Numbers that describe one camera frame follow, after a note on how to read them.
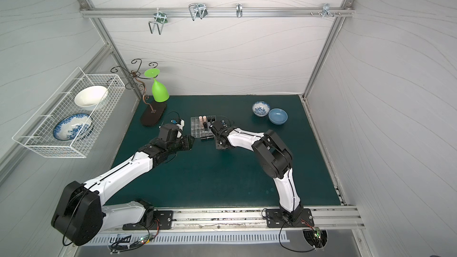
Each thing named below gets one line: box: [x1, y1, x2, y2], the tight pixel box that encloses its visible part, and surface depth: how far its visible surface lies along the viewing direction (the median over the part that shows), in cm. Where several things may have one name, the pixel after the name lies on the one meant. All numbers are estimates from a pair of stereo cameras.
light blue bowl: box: [268, 107, 289, 126], surface depth 109 cm
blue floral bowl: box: [252, 100, 271, 118], surface depth 113 cm
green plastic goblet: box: [144, 67, 170, 103], surface depth 94 cm
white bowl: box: [74, 85, 109, 112], surface depth 73 cm
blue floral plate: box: [52, 113, 95, 141], surface depth 65 cm
